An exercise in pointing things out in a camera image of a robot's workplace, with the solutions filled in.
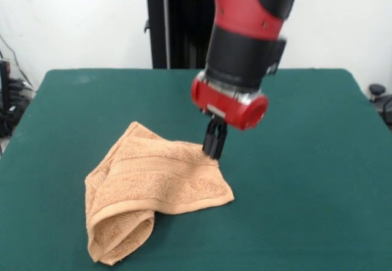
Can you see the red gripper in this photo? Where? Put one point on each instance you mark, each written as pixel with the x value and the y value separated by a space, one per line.
pixel 232 109

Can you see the orange terry towel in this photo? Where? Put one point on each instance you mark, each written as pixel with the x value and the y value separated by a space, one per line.
pixel 147 176

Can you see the dark green tablecloth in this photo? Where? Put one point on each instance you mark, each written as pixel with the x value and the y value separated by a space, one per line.
pixel 306 176

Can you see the black office chair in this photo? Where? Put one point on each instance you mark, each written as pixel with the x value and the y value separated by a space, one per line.
pixel 381 99

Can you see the black electronics box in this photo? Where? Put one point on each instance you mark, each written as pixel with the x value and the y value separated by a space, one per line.
pixel 5 84

